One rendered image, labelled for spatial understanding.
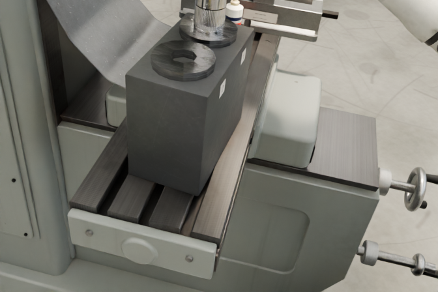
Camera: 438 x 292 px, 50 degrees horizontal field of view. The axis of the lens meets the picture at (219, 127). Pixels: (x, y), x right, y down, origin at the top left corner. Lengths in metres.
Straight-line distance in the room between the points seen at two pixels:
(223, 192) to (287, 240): 0.56
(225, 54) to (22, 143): 0.68
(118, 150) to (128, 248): 0.17
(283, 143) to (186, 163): 0.41
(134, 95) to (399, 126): 2.20
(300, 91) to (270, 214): 0.32
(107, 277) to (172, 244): 0.89
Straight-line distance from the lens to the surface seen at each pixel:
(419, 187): 1.27
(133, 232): 0.70
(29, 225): 1.45
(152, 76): 0.64
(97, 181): 0.76
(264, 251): 1.33
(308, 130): 1.08
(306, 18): 1.18
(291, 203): 1.17
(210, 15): 0.71
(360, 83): 3.00
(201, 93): 0.61
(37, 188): 1.34
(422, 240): 2.17
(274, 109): 1.12
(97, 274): 1.57
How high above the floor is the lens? 1.49
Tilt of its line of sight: 38 degrees down
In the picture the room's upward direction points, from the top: 7 degrees clockwise
